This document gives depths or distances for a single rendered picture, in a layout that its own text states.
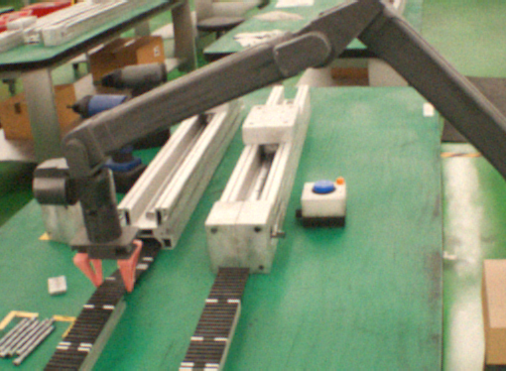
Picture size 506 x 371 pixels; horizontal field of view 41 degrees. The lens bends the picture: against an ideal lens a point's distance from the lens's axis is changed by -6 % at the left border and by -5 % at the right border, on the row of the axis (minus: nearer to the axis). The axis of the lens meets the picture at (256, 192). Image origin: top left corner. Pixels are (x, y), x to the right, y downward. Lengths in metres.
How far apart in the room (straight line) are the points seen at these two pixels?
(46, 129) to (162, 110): 2.70
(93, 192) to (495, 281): 0.61
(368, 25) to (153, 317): 0.56
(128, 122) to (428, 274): 0.54
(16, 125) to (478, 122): 3.52
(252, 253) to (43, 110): 2.56
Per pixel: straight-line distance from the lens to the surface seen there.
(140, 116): 0.99
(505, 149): 0.92
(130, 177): 1.56
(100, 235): 1.09
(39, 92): 3.61
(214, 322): 1.01
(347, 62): 2.96
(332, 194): 1.32
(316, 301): 1.11
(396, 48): 0.88
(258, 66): 0.91
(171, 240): 1.30
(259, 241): 1.16
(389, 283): 1.14
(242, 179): 1.36
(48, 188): 1.10
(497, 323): 0.94
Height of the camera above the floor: 1.37
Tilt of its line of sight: 23 degrees down
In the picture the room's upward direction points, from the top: 6 degrees counter-clockwise
